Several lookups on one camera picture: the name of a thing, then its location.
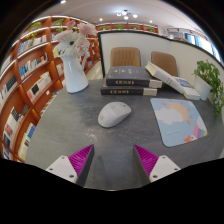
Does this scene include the orange wall shelf with plants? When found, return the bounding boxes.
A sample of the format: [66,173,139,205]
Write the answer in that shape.
[95,21,160,34]

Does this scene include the thick white book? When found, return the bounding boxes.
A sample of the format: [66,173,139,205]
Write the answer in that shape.
[145,61,188,95]

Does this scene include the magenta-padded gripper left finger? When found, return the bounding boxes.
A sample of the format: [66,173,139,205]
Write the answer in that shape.
[45,144,96,188]

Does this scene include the white ceramic jug vase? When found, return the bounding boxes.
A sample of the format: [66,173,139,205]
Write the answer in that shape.
[59,51,91,94]

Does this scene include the pastel cloud print mouse pad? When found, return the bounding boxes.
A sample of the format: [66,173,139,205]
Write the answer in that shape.
[149,97,208,148]

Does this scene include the white book blue cover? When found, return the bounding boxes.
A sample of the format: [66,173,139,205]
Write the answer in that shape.
[173,76,202,101]

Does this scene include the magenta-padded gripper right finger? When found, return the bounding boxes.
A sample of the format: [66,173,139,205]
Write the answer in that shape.
[133,144,181,187]

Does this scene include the dark hardcover book gold print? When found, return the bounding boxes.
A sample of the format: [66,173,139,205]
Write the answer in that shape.
[105,65,163,89]
[100,81,158,97]

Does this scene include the brown upholstered chair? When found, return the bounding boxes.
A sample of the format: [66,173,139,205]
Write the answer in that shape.
[110,46,142,68]
[150,50,179,78]

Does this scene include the green plant in white pot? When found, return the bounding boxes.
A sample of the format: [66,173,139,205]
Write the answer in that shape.
[193,59,224,116]

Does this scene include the white partition panel dark frame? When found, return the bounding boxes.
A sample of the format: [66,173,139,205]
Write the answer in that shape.
[97,30,224,98]

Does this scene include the white computer mouse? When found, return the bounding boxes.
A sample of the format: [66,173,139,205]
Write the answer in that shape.
[97,101,132,129]

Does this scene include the ceiling lights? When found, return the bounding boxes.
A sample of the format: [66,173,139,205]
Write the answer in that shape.
[115,9,139,20]

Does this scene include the orange curved bookshelf unit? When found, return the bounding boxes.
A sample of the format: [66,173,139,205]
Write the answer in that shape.
[0,14,101,163]

